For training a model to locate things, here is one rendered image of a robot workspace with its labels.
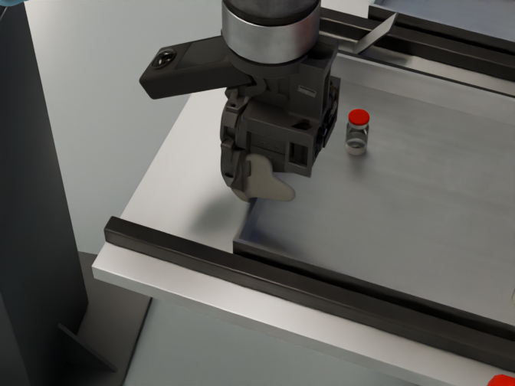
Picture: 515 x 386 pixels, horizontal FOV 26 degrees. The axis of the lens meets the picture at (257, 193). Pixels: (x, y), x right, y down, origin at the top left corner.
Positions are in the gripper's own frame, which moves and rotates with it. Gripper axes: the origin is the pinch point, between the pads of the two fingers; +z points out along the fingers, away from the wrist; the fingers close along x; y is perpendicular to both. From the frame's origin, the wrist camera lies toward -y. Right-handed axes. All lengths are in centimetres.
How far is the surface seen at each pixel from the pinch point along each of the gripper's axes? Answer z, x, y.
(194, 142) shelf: 3.6, 6.3, -8.0
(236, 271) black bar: 1.6, -7.9, 2.3
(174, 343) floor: 92, 31, -26
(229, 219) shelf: 3.6, -1.3, -1.1
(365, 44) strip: 1.2, 23.6, 4.2
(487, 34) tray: -0.2, 28.2, 15.9
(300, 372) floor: 91, 34, -3
